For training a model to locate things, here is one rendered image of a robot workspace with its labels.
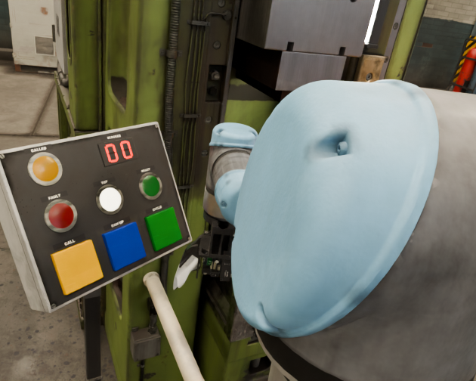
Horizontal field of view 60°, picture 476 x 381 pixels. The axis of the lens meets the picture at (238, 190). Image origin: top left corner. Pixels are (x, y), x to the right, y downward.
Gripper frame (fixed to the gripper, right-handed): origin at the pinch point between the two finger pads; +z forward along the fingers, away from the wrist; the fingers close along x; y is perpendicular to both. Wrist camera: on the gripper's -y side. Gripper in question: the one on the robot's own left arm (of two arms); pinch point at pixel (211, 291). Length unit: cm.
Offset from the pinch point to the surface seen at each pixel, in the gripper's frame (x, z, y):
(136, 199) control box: -17.4, -14.0, -9.1
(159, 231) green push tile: -12.3, -7.5, -8.0
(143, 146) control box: -17.6, -22.7, -16.6
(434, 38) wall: 394, -16, -761
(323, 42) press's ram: 21, -46, -42
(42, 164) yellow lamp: -31.7, -23.7, -0.1
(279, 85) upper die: 11, -35, -38
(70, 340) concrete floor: -55, 93, -67
